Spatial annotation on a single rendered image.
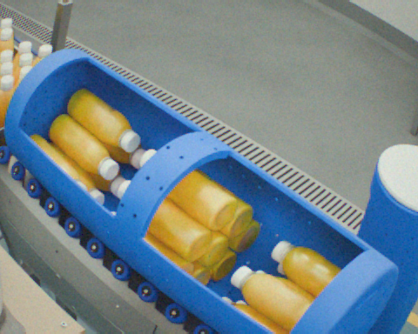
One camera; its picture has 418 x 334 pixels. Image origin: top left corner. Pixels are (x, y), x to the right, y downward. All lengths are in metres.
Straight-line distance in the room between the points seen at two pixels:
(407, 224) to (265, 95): 2.31
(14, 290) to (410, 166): 1.06
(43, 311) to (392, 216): 0.90
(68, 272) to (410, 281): 0.86
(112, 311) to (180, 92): 2.41
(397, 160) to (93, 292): 0.80
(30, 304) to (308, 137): 2.66
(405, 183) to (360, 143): 2.06
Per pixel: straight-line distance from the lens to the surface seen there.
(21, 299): 1.45
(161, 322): 1.65
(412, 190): 1.97
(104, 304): 1.76
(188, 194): 1.56
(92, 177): 1.83
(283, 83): 4.30
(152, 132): 1.84
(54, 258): 1.85
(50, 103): 1.89
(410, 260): 2.02
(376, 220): 2.00
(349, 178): 3.77
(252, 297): 1.47
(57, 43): 2.43
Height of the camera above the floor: 2.13
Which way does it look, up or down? 36 degrees down
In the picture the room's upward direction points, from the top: 11 degrees clockwise
